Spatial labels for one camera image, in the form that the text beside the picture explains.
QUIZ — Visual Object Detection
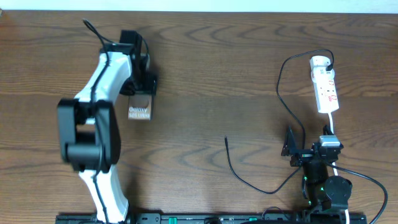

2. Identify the Samsung Galaxy smartphone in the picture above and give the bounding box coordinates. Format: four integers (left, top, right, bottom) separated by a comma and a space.
127, 94, 153, 121

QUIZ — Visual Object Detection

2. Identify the white power strip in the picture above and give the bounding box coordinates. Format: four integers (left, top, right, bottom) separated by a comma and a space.
310, 55, 339, 114

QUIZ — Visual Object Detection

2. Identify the white power strip cord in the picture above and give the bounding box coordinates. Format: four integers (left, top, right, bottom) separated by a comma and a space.
328, 112, 351, 224

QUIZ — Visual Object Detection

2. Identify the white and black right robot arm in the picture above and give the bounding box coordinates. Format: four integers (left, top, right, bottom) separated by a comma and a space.
281, 126, 352, 213

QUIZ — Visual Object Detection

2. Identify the black USB charging cable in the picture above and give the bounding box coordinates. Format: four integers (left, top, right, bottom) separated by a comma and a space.
224, 49, 335, 195

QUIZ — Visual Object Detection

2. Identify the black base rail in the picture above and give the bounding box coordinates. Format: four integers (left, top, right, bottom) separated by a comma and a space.
55, 210, 368, 224

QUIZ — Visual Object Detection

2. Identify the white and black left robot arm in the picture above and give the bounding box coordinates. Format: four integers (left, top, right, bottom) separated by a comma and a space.
55, 30, 158, 223

